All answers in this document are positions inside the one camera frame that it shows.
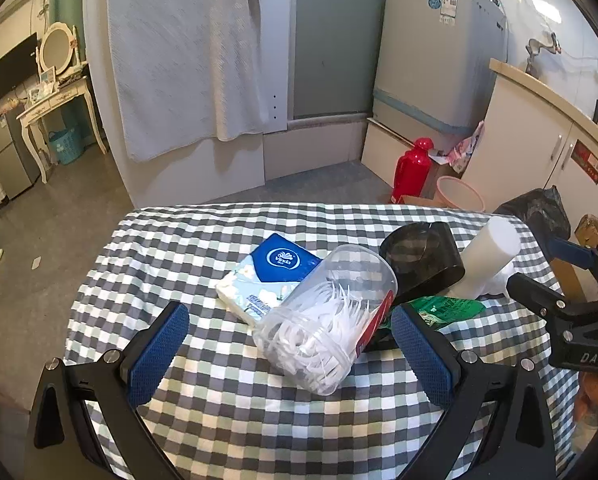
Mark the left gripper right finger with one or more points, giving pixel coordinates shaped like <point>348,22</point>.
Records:
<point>518,441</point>

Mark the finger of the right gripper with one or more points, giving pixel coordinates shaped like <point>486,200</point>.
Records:
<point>544,294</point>
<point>585,258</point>

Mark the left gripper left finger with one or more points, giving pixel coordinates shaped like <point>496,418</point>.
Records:
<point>61,442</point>

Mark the green snack packet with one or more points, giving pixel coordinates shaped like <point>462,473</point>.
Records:
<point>436,311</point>

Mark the black plastic cup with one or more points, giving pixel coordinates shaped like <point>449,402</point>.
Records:
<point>425,259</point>

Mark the clear floss pick jar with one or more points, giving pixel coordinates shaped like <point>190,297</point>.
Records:
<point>318,332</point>

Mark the blue Vinda tissue pack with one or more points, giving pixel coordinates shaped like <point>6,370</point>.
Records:
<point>265,278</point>

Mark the right hand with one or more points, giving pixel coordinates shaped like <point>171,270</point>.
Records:
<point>585,411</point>

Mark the black garbage bag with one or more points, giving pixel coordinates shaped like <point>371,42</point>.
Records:
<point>542,211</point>

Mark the white kitchen cabinet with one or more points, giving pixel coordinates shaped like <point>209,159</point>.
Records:
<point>534,138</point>

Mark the pink waste bin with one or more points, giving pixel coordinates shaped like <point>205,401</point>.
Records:
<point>455,193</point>

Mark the small brown cardboard box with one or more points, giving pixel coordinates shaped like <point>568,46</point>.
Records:
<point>419,201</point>

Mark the red thermos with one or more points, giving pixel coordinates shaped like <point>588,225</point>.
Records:
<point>412,170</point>

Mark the metal faucet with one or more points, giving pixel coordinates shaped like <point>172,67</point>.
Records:
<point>535,47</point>

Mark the grey washing machine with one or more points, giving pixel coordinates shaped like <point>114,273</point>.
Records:
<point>433,64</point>

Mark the teal laundry basket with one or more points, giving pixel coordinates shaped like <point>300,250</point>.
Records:
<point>67,145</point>

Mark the small grey fridge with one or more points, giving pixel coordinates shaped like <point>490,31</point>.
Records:
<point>18,170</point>

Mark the black television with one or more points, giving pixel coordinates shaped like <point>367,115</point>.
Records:
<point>18,65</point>

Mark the oval vanity mirror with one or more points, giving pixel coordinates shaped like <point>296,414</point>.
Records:
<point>58,49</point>

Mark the white hanging towel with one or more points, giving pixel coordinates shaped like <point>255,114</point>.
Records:
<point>186,71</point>

